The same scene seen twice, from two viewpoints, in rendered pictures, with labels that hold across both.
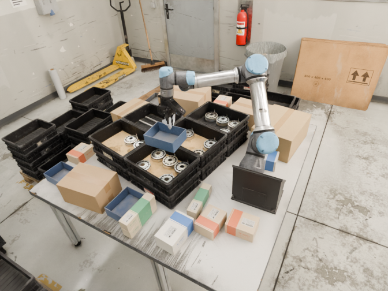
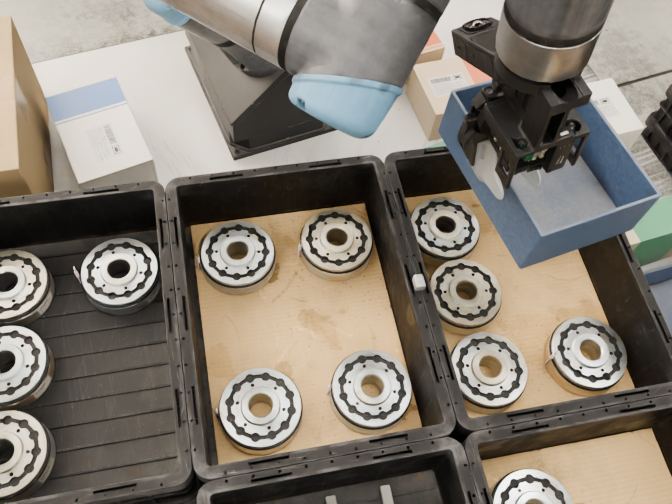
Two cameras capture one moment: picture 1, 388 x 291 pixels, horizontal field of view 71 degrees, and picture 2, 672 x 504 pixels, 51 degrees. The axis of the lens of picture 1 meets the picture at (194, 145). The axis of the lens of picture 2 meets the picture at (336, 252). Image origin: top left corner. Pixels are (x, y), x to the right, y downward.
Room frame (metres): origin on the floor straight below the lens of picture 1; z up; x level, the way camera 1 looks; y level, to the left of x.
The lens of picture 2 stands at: (1.84, 0.22, 1.72)
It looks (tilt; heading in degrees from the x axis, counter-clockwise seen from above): 61 degrees down; 209
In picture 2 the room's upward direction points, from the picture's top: 9 degrees clockwise
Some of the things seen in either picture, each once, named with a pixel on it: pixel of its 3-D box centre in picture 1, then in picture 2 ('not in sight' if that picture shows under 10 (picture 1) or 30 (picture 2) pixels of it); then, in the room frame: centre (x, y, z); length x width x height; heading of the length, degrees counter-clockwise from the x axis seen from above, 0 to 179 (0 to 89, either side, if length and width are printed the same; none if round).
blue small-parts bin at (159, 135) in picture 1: (165, 136); (542, 160); (1.30, 0.16, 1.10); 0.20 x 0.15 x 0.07; 59
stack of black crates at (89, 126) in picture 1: (94, 137); not in sight; (2.38, 1.05, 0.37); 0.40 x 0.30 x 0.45; 148
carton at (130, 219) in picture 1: (138, 211); (660, 224); (1.01, 0.35, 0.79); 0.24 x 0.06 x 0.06; 145
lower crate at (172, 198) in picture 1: (164, 176); not in sight; (1.31, 0.21, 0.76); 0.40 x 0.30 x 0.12; 48
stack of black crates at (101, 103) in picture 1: (95, 111); not in sight; (2.93, 1.17, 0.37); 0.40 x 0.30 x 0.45; 148
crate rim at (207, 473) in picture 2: (191, 135); (300, 299); (1.53, 0.01, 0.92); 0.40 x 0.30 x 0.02; 48
